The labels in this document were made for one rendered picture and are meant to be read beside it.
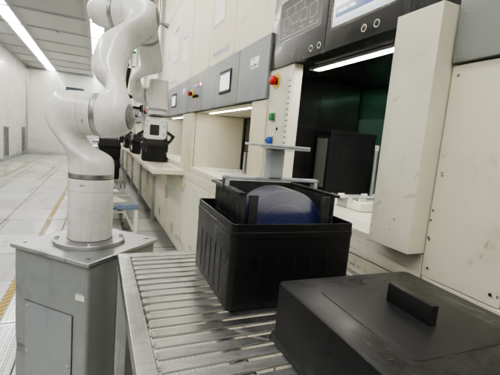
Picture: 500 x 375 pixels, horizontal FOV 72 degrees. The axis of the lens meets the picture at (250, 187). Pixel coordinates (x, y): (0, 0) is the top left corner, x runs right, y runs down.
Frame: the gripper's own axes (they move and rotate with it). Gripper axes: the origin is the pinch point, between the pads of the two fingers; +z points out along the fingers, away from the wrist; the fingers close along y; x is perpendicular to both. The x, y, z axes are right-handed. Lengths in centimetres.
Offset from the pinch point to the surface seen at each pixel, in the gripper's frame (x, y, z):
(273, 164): -79, 50, -3
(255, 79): 11, 42, -37
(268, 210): -86, 50, 6
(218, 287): -90, 41, 23
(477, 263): -91, 91, 12
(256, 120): 8.2, 44.4, -18.1
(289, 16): -13, 54, -58
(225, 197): -80, 40, 6
